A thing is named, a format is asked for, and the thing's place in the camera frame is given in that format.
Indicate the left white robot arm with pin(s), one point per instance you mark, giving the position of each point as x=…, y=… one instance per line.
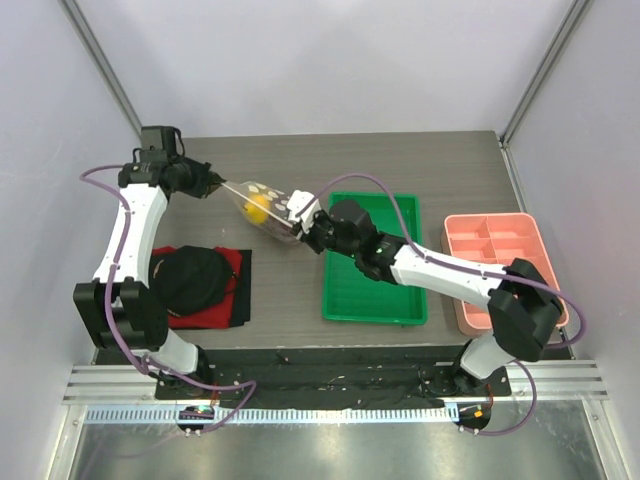
x=117, y=307

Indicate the clear dotted zip bag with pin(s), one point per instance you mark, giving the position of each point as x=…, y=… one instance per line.
x=239, y=193

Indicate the red folded cloth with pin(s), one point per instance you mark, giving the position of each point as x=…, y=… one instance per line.
x=235, y=310

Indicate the white slotted cable duct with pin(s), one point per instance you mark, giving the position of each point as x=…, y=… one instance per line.
x=187, y=415

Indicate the purple fake grapes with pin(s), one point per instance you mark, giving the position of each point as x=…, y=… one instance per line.
x=278, y=225

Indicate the black cap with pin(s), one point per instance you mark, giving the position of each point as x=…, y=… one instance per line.
x=191, y=279

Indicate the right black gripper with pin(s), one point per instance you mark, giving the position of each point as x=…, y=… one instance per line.
x=310, y=232

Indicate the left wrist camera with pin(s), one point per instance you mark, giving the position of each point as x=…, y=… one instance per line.
x=161, y=141

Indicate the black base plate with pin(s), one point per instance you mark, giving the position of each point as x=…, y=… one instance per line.
x=333, y=378

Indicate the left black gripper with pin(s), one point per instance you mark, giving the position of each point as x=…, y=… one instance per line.
x=206, y=181

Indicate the yellow fake lemon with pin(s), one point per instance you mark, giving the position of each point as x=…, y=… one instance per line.
x=257, y=208

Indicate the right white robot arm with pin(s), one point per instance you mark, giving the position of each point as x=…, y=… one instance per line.
x=522, y=307

